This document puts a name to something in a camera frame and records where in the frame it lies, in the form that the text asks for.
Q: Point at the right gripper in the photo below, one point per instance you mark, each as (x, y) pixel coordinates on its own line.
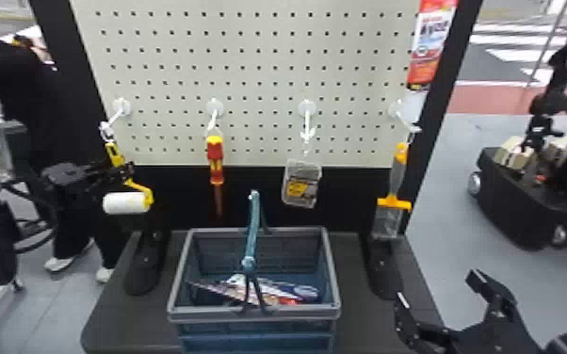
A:
(498, 338)

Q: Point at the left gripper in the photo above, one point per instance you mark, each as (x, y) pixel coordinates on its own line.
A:
(66, 177)

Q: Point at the yellow paint roller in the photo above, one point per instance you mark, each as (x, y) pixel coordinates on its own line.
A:
(124, 202)

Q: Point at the red yellow screwdriver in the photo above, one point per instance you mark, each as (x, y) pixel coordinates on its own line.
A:
(215, 153)

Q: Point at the person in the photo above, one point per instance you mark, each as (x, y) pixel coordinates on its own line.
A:
(26, 99)

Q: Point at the yellow paint brush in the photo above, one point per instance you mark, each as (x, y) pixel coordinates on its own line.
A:
(393, 202)

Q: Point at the red white tool packet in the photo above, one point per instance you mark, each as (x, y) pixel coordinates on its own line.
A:
(278, 292)

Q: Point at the white pegboard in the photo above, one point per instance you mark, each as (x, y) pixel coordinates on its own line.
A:
(264, 74)

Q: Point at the clear screw packet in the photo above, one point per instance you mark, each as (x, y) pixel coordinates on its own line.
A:
(301, 184)

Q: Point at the blue basket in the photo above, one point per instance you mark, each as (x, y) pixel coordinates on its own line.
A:
(254, 312)

